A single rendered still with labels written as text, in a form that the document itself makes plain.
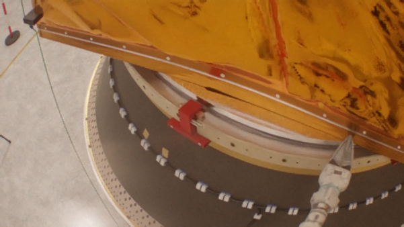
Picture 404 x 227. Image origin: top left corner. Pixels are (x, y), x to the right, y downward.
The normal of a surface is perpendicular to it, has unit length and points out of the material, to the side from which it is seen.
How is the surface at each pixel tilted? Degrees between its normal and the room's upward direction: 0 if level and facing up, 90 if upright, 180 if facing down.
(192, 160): 62
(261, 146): 0
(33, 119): 0
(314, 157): 0
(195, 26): 84
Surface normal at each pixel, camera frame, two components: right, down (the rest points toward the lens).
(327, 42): -0.50, 0.66
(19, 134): -0.08, -0.67
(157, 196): -0.68, 0.18
